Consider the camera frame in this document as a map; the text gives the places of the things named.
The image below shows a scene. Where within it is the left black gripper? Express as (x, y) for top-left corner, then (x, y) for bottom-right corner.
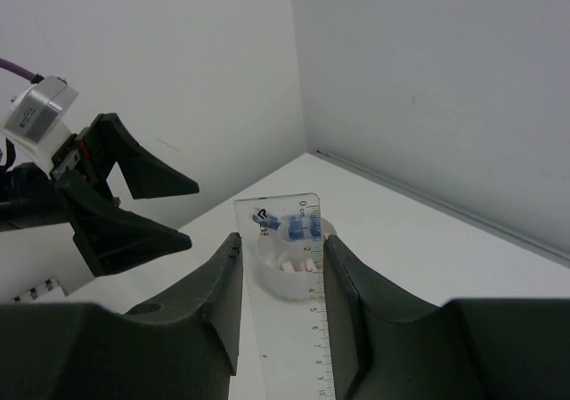
(50, 113), (200, 277)

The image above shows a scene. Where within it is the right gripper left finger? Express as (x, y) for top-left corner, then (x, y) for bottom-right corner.
(1, 233), (243, 399)

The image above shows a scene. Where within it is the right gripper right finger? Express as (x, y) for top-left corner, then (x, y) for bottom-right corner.
(324, 235), (569, 399)

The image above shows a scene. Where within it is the small blue-capped glue bottle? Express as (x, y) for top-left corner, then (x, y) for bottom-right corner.
(287, 215), (322, 241)

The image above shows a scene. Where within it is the clear plastic ruler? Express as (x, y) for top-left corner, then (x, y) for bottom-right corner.
(234, 193), (335, 399)

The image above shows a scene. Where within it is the pink eraser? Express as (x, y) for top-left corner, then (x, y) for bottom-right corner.
(281, 260), (306, 273)

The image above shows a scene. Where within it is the clear blue pen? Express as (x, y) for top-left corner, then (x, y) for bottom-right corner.
(251, 208), (281, 232)

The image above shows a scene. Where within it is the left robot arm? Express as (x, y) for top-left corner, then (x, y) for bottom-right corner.
(1, 113), (200, 276)

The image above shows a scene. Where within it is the white round compartment organizer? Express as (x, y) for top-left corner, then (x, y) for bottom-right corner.
(253, 216), (318, 300)

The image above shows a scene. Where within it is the aluminium frame rail left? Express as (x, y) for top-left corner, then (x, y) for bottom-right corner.
(12, 278), (67, 304)

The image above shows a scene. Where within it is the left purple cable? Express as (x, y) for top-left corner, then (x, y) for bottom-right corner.
(0, 56), (41, 82)

